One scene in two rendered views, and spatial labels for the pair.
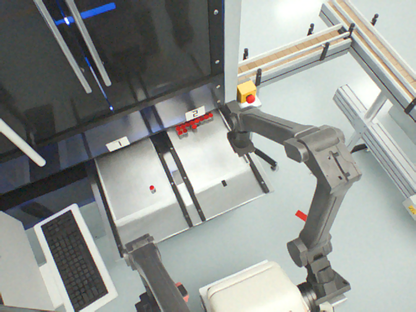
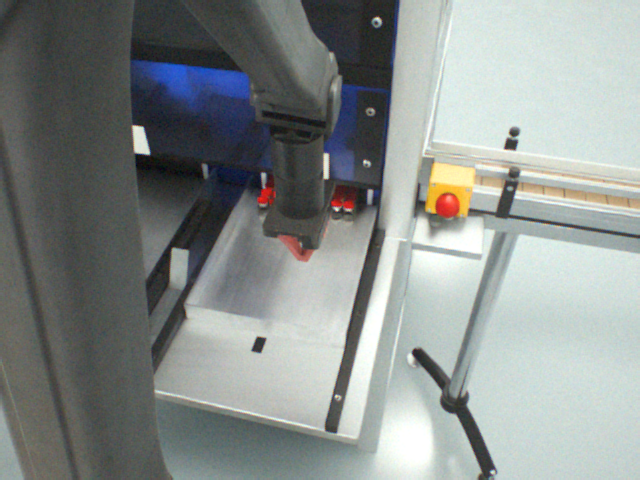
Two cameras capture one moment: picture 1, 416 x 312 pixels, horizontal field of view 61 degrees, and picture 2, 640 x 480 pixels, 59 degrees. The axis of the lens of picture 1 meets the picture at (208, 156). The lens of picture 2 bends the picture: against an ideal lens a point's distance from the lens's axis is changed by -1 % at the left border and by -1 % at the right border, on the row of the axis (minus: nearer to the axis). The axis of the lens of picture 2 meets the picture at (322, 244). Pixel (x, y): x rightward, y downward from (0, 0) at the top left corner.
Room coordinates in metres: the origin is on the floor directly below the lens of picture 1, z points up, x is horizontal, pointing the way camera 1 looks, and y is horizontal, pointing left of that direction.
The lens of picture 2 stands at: (0.18, -0.42, 1.61)
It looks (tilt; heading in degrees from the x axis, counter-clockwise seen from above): 45 degrees down; 33
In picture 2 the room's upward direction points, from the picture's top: straight up
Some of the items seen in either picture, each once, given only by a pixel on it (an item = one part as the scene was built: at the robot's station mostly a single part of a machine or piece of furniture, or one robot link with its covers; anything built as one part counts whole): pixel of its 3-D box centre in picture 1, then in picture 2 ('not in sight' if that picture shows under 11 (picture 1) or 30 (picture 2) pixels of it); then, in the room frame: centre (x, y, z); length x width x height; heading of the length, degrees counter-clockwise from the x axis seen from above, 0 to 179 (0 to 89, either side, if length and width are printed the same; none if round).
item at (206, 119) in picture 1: (195, 124); (307, 207); (0.84, 0.04, 0.90); 0.18 x 0.02 x 0.05; 110
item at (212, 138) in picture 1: (205, 144); (292, 250); (0.73, 0.01, 0.90); 0.34 x 0.26 x 0.04; 20
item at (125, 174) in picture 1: (132, 174); (118, 219); (0.62, 0.33, 0.90); 0.34 x 0.26 x 0.04; 19
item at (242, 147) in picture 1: (241, 138); (299, 191); (0.59, -0.12, 1.19); 0.10 x 0.07 x 0.07; 19
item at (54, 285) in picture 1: (65, 264); not in sight; (0.30, 0.63, 0.79); 0.45 x 0.28 x 0.03; 27
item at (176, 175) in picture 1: (182, 187); (166, 291); (0.54, 0.12, 0.91); 0.14 x 0.03 x 0.06; 20
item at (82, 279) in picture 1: (72, 257); not in sight; (0.32, 0.59, 0.82); 0.40 x 0.14 x 0.02; 27
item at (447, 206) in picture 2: (250, 98); (447, 204); (0.89, -0.21, 0.99); 0.04 x 0.04 x 0.04; 19
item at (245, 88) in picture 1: (245, 90); (450, 187); (0.93, -0.19, 0.99); 0.08 x 0.07 x 0.07; 19
